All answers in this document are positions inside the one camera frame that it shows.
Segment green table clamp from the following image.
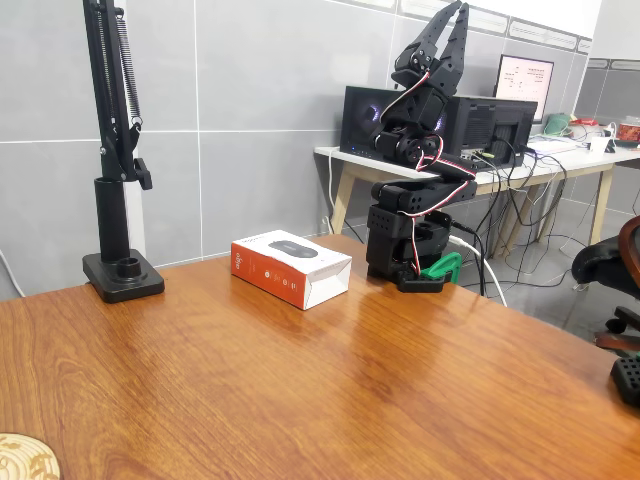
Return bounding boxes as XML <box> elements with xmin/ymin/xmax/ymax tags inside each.
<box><xmin>418</xmin><ymin>251</ymin><xmax>464</xmax><ymax>287</ymax></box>

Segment green cloth bundle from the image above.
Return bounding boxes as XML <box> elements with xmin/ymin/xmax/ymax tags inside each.
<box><xmin>542</xmin><ymin>113</ymin><xmax>573</xmax><ymax>138</ymax></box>

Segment round wooden coaster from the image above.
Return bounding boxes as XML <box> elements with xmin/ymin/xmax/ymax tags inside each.
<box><xmin>0</xmin><ymin>432</ymin><xmax>61</xmax><ymax>480</ymax></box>

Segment black computer tower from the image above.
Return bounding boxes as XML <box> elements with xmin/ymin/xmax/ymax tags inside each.
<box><xmin>339</xmin><ymin>85</ymin><xmax>539</xmax><ymax>170</ymax></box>

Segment black power cable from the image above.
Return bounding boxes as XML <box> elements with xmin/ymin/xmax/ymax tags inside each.
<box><xmin>448</xmin><ymin>218</ymin><xmax>489</xmax><ymax>297</ymax></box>

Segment computer monitor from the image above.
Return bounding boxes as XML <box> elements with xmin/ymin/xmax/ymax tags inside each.
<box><xmin>493</xmin><ymin>54</ymin><xmax>556</xmax><ymax>126</ymax></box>

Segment white desk wooden legs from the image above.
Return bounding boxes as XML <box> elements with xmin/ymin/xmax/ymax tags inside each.
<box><xmin>312</xmin><ymin>134</ymin><xmax>640</xmax><ymax>261</ymax></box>

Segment black office chair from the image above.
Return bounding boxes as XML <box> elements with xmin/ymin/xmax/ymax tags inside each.
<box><xmin>570</xmin><ymin>215</ymin><xmax>640</xmax><ymax>354</ymax></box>

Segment black clamp boom stand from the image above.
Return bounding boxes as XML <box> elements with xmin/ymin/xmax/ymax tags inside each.
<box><xmin>81</xmin><ymin>0</ymin><xmax>166</xmax><ymax>305</ymax></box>

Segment red tin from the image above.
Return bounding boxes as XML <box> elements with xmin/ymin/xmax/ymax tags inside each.
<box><xmin>615</xmin><ymin>121</ymin><xmax>640</xmax><ymax>146</ymax></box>

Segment orange white mouse box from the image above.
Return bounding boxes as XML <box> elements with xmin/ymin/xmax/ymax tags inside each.
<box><xmin>230</xmin><ymin>229</ymin><xmax>353</xmax><ymax>312</ymax></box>

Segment white usb cable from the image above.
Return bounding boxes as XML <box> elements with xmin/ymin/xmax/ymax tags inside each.
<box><xmin>448</xmin><ymin>236</ymin><xmax>510</xmax><ymax>308</ymax></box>

